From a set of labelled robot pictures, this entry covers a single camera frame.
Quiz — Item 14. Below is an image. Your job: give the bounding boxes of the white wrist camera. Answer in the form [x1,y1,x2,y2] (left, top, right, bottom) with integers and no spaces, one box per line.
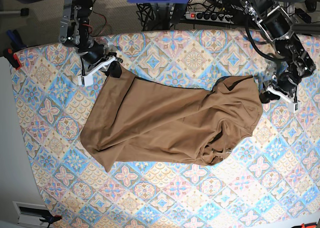
[266,86,300,113]
[77,57,123,87]

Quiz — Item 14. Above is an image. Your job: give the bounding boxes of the red black clamp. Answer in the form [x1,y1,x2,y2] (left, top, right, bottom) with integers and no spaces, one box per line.
[6,49,22,70]

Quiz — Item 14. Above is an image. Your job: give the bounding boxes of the brown t-shirt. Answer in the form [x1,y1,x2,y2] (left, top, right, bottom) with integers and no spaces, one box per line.
[80,70,263,171]

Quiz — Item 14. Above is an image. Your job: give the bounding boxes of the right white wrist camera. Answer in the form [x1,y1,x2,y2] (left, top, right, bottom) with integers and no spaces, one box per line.
[77,57,123,87]

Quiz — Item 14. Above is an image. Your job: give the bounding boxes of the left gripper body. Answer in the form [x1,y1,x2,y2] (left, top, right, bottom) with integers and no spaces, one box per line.
[264,72,300,98]

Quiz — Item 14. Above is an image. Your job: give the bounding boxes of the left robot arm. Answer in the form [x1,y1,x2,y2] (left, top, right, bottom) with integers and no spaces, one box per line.
[240,0,316,106]

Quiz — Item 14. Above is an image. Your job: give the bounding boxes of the blue handled clamp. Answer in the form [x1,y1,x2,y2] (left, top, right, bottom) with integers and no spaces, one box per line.
[6,30,27,52]

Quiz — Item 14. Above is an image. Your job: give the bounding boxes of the orange black clamp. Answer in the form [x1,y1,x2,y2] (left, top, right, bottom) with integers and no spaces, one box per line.
[39,215,62,226]

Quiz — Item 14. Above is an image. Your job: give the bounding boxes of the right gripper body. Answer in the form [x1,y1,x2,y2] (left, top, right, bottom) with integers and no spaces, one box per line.
[79,44,117,69]

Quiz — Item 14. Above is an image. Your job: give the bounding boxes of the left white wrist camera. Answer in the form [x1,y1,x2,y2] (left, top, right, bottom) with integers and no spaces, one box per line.
[266,86,300,113]

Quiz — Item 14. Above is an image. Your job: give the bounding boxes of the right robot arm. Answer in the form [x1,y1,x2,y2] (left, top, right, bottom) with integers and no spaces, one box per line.
[59,0,123,78]

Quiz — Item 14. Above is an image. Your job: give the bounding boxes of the white floor vent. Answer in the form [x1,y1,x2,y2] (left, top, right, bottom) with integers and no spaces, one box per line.
[13,201,50,227]

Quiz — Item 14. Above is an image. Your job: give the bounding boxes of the white power strip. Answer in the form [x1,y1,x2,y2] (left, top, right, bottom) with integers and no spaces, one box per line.
[184,11,234,24]

